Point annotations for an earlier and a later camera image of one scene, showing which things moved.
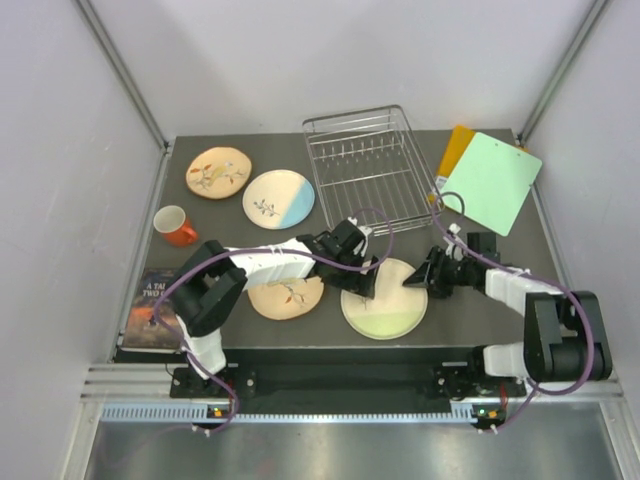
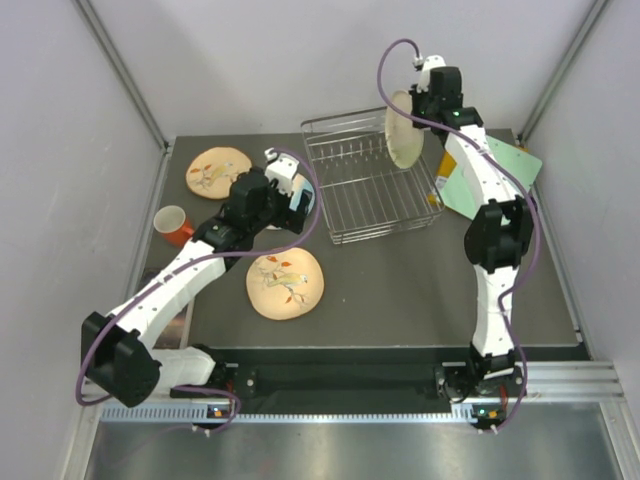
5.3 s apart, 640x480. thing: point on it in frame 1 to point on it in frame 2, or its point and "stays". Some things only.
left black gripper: (358, 283) to (289, 219)
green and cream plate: (394, 310) to (404, 141)
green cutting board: (493, 177) stays
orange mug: (170, 220) stays
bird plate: (218, 172) stays
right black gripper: (426, 277) to (415, 96)
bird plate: (287, 299) stays
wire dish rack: (369, 166) stays
